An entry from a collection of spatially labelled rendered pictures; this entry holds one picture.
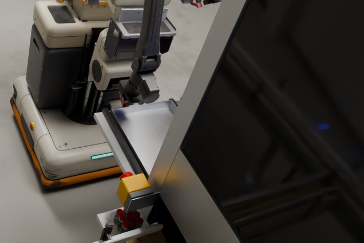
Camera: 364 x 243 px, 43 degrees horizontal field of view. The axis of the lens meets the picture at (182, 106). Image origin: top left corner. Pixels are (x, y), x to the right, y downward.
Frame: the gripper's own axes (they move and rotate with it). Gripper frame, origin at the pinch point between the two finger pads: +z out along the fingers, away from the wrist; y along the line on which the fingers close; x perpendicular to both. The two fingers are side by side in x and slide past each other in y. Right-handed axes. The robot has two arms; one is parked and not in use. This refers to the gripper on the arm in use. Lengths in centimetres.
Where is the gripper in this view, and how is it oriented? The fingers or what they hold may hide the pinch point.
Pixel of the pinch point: (124, 105)
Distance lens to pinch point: 169.1
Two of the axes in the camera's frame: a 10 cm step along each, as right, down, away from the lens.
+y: 4.2, 8.0, -4.4
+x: 8.2, -1.3, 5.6
